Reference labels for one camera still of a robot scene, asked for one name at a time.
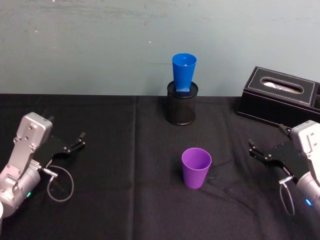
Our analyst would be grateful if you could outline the purple plastic cup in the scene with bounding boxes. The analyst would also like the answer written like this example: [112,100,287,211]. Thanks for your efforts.
[181,147,213,190]

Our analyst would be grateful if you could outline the thin right gripper cable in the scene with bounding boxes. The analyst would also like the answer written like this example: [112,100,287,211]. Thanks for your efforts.
[278,175,296,217]

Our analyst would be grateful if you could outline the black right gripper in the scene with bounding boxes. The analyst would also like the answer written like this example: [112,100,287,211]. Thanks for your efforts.
[248,123,311,181]

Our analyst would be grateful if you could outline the black table cloth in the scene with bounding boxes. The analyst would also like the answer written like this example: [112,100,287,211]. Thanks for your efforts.
[0,93,320,240]

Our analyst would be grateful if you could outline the thin left gripper cable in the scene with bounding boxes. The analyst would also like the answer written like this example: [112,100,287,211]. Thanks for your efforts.
[40,164,75,203]

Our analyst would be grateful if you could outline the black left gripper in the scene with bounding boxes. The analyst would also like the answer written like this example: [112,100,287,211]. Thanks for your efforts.
[32,115,87,166]

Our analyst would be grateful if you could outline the black mesh pen holder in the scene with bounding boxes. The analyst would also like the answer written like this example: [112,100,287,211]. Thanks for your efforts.
[166,80,200,126]

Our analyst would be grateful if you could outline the black leather tissue box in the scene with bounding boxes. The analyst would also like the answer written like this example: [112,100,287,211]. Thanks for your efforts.
[235,66,320,126]

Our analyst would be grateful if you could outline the white tissue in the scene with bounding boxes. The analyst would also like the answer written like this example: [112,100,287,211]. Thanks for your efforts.
[261,77,303,95]

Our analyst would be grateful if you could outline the thin gripper cable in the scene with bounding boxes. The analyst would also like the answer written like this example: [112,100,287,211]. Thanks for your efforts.
[40,164,75,203]
[278,175,296,217]

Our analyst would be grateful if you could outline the blue plastic cup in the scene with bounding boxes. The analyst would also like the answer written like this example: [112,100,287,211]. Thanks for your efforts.
[171,52,198,92]

